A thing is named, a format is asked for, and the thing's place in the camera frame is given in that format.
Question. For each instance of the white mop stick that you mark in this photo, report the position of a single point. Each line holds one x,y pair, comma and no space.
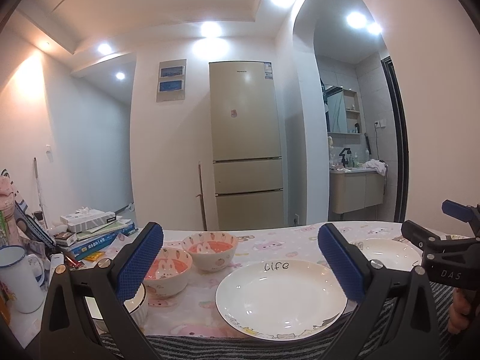
39,193

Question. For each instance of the green notebook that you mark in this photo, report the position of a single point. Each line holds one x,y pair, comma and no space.
104,229

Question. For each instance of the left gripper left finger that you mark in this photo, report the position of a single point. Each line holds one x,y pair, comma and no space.
67,329

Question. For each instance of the yellow packet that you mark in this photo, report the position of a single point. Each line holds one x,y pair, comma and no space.
94,257

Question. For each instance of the wooden broom stick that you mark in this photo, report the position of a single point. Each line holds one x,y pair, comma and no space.
200,196

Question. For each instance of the bathroom mirror cabinet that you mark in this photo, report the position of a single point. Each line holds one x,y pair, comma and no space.
342,110

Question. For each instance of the beige refrigerator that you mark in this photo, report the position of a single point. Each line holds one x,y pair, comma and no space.
246,146

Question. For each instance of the person's right hand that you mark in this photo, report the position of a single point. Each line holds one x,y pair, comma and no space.
458,312

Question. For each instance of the bathroom vanity cabinet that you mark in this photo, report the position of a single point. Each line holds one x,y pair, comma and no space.
354,190

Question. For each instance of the black door frame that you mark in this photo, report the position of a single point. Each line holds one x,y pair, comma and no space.
401,137

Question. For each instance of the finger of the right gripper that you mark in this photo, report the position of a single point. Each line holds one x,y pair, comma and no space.
463,213
423,239

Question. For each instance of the pink rabbit bowl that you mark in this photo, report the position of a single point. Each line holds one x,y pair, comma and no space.
211,251
169,274

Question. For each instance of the wall electrical panel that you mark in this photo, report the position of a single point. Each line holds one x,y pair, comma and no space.
171,81

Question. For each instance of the white plate with life text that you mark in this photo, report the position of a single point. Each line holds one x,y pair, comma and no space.
280,300

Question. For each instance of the white cloth on vanity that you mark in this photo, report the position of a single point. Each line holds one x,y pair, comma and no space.
377,165

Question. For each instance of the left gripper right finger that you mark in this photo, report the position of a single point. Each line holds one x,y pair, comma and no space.
411,331

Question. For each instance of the white enamel mug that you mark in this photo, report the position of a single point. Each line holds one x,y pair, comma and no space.
22,275

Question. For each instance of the white ribbed small bowl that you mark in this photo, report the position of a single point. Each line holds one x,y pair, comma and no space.
137,307

